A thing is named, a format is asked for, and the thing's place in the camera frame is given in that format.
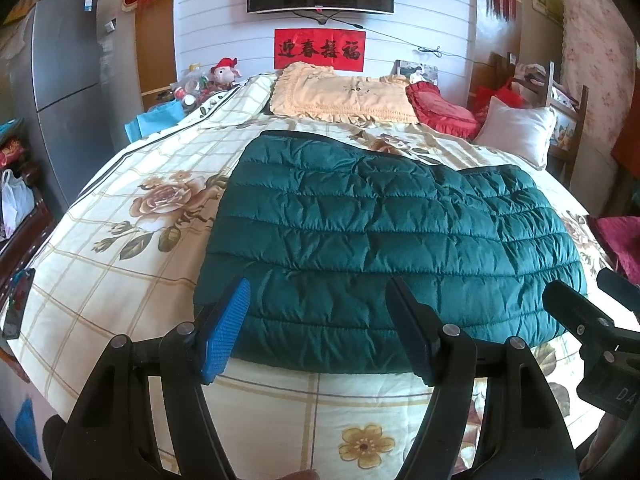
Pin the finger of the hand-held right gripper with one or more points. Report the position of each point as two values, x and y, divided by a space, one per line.
575 310
620 292

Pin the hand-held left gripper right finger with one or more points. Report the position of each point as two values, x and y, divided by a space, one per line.
410 330

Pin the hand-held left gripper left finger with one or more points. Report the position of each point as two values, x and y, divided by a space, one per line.
225 335

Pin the green quilted puffer jacket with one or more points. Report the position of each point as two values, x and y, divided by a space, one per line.
350 240

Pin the maroon blanket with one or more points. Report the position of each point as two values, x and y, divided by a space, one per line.
620 240

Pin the cream floral bed sheet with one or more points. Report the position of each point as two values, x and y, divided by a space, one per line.
125 285

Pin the floral printed cushion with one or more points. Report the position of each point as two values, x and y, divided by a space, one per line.
565 130

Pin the white pillow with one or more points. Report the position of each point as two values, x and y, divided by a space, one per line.
515 130

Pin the wooden chair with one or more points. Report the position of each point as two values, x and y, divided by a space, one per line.
551 85

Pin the dark wooden cabinet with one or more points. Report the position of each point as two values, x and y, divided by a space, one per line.
44 210

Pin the red ruffled pillow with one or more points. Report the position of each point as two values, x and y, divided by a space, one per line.
440 110

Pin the blue paper bag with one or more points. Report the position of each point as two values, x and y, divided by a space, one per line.
155 120

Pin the red cloth bag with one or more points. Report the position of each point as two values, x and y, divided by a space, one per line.
495 95

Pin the white plastic bag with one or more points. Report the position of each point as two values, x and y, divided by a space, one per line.
15 205

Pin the yellow fringed pillow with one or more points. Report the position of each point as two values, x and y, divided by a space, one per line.
340 92

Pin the group of bottles and jars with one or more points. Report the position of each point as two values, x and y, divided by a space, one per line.
192 87

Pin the photo print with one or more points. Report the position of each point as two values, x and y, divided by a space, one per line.
415 70

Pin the plush toy with red hat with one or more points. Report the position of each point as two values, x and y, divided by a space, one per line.
225 72

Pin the red embroidered cushion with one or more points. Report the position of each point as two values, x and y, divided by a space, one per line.
11 152

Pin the grey refrigerator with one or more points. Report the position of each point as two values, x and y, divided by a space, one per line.
70 85

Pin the red wall banner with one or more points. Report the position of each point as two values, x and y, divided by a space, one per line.
320 50

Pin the framed wall picture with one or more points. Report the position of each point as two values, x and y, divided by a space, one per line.
547 0

